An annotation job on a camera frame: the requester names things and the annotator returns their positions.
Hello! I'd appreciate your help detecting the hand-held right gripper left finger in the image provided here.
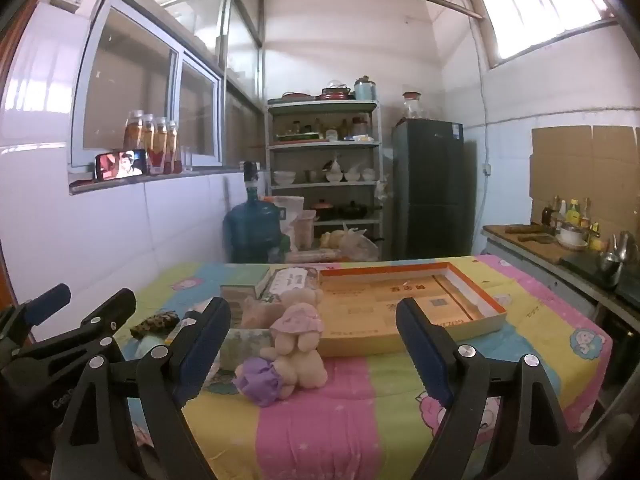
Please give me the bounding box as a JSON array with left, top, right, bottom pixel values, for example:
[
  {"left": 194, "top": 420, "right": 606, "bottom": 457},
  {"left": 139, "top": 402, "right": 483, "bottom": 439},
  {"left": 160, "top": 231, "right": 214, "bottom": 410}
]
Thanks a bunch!
[{"left": 56, "top": 296, "right": 232, "bottom": 480}]

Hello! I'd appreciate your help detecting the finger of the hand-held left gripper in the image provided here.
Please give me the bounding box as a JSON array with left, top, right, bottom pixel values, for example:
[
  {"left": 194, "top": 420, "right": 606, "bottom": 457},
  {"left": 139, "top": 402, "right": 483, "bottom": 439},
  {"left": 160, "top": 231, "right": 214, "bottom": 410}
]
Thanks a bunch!
[
  {"left": 75, "top": 288, "right": 137, "bottom": 346},
  {"left": 0, "top": 284, "right": 72, "bottom": 351}
]

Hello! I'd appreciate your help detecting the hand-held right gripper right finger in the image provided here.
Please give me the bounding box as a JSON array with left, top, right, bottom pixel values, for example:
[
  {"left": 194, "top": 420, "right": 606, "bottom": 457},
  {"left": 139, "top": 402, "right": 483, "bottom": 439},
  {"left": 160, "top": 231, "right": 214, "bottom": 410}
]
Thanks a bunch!
[{"left": 395, "top": 296, "right": 581, "bottom": 480}]

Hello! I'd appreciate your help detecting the leopard print cloth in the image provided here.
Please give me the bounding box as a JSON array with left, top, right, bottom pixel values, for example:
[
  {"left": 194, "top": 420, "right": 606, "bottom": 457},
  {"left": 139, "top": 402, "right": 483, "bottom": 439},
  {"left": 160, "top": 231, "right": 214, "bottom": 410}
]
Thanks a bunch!
[{"left": 131, "top": 311, "right": 181, "bottom": 338}]

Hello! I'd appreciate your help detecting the green floral tissue pack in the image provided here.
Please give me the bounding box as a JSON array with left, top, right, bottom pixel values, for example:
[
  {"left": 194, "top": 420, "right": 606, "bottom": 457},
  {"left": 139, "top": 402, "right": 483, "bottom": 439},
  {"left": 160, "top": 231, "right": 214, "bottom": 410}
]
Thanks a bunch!
[{"left": 217, "top": 327, "right": 281, "bottom": 376}]

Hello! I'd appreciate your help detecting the orange-rimmed cardboard box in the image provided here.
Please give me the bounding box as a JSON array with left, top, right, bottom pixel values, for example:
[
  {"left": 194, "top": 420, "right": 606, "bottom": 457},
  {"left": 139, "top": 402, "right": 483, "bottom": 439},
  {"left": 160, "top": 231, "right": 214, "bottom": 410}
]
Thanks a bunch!
[{"left": 317, "top": 260, "right": 508, "bottom": 358}]

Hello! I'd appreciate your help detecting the purple doll dress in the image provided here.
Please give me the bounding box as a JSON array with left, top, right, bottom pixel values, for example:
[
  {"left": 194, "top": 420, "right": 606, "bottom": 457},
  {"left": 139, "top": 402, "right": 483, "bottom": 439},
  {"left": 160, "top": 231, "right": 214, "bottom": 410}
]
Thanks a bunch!
[{"left": 234, "top": 357, "right": 296, "bottom": 407}]

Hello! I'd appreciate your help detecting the clear bag of pink cloth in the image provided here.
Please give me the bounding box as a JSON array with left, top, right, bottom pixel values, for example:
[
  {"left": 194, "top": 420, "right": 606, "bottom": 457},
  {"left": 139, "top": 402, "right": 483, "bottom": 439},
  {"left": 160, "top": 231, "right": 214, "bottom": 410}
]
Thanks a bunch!
[{"left": 240, "top": 296, "right": 286, "bottom": 331}]

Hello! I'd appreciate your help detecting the cream teddy bear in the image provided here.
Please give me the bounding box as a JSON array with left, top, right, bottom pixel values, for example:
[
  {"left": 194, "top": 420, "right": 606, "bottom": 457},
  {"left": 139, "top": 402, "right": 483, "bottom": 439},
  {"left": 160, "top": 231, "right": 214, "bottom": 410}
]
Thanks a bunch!
[{"left": 270, "top": 287, "right": 329, "bottom": 401}]

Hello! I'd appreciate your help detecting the green and white carton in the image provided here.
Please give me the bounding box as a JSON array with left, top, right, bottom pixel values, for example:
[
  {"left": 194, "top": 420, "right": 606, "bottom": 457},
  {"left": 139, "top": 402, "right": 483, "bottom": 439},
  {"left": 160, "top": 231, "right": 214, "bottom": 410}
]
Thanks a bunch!
[{"left": 220, "top": 284, "right": 261, "bottom": 306}]

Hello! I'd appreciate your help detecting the pink floral tissue pack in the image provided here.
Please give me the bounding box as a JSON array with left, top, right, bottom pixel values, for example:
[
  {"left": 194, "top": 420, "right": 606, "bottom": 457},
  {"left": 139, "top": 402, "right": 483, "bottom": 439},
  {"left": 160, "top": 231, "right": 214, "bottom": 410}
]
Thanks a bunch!
[{"left": 255, "top": 266, "right": 322, "bottom": 306}]

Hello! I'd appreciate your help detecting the printed pastel blanket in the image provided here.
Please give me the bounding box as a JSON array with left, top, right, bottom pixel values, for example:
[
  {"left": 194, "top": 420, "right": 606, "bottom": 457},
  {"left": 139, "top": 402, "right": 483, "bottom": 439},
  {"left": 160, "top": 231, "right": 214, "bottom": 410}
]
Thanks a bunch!
[{"left": 107, "top": 255, "right": 613, "bottom": 480}]

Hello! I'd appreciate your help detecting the plastic bag of food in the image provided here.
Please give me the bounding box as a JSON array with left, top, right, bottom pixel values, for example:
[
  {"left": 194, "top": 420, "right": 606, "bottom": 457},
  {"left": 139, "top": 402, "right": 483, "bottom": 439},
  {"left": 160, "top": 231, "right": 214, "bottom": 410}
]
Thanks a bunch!
[{"left": 320, "top": 225, "right": 381, "bottom": 262}]

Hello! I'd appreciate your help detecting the blue water jug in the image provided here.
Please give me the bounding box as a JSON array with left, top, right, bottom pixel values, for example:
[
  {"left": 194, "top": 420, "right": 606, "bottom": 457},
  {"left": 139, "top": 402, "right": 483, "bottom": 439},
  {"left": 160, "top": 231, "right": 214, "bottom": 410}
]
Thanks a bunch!
[{"left": 223, "top": 199, "right": 287, "bottom": 263}]

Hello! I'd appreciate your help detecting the kitchen counter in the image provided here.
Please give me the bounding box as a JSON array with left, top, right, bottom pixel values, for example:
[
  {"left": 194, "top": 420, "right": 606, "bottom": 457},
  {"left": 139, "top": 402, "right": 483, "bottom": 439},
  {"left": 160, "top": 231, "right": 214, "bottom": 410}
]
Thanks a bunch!
[{"left": 482, "top": 224, "right": 640, "bottom": 321}]

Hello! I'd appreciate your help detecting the smartphone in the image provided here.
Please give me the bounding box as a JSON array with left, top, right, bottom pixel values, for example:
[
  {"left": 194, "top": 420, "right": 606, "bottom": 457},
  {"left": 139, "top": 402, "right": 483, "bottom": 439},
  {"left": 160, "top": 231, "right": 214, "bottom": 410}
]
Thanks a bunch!
[{"left": 95, "top": 148, "right": 148, "bottom": 182}]

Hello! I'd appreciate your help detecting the black cooking pot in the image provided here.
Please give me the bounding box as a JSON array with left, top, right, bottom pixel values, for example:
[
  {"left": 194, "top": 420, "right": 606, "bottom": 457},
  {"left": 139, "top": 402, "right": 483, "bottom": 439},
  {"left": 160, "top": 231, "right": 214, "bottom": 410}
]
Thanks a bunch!
[{"left": 337, "top": 201, "right": 382, "bottom": 221}]

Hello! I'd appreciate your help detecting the dark refrigerator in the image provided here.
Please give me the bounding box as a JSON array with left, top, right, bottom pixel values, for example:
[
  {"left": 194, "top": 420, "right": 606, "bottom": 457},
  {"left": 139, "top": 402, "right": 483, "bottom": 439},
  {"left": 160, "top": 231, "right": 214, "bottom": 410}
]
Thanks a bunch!
[{"left": 391, "top": 119, "right": 473, "bottom": 261}]

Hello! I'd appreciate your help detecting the white paper carton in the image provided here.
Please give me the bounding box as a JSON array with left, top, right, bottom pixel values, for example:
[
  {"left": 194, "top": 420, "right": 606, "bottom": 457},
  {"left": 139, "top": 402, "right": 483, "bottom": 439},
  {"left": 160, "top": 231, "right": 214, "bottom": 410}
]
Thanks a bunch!
[{"left": 270, "top": 195, "right": 306, "bottom": 251}]

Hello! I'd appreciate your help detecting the black stove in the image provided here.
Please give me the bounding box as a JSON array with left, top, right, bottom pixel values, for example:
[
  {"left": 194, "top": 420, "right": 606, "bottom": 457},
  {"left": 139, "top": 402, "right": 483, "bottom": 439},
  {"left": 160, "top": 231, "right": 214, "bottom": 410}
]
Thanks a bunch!
[{"left": 560, "top": 250, "right": 640, "bottom": 301}]

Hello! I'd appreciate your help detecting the white bowl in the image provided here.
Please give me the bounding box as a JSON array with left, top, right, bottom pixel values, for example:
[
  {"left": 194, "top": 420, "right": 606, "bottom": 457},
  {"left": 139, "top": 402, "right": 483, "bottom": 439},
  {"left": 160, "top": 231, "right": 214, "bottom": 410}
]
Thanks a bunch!
[{"left": 556, "top": 225, "right": 588, "bottom": 251}]

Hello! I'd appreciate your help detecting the black water pump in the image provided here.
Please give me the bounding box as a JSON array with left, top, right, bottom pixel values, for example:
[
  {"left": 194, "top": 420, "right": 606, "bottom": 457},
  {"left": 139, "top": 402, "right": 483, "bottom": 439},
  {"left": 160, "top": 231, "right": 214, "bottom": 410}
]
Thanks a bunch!
[{"left": 241, "top": 161, "right": 261, "bottom": 201}]

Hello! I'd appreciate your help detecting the metal kettle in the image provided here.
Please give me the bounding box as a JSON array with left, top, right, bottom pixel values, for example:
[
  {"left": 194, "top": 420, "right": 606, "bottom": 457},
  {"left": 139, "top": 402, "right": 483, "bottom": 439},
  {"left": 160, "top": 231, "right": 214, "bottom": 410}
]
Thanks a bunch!
[{"left": 600, "top": 231, "right": 635, "bottom": 273}]

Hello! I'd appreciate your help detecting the sliding window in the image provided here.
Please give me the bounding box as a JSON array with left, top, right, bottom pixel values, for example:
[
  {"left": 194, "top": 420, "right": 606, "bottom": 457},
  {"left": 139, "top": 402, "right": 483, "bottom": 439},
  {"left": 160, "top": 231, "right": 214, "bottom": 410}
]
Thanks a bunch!
[{"left": 70, "top": 0, "right": 223, "bottom": 168}]

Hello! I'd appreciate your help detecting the grey metal shelf rack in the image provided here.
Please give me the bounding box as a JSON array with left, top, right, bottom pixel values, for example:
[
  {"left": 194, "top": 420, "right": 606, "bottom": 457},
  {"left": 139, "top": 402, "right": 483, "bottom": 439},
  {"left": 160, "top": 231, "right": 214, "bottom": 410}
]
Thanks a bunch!
[{"left": 265, "top": 99, "right": 385, "bottom": 261}]

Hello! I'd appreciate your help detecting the glass jar with red lid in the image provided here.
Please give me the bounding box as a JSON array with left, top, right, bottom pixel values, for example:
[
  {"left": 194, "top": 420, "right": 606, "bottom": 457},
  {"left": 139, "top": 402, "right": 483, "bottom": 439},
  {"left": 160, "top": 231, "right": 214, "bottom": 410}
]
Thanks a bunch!
[{"left": 402, "top": 91, "right": 425, "bottom": 121}]

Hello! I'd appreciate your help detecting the red pot with glass lid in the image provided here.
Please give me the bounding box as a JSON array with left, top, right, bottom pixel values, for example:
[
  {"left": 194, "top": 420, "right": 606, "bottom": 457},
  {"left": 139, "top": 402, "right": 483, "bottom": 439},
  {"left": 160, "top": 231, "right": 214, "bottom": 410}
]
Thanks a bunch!
[{"left": 320, "top": 80, "right": 352, "bottom": 101}]

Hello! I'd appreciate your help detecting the barred high window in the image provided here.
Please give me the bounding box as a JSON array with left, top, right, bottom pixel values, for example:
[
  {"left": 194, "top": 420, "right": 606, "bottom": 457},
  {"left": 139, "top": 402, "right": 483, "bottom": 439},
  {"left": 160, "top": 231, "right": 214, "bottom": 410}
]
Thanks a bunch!
[{"left": 467, "top": 0, "right": 618, "bottom": 70}]

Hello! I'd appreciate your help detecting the cardboard wall sheet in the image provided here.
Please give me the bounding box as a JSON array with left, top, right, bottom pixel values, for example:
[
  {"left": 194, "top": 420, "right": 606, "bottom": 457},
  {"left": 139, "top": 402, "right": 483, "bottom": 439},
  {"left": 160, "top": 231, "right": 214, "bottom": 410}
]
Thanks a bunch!
[{"left": 530, "top": 125, "right": 640, "bottom": 241}]

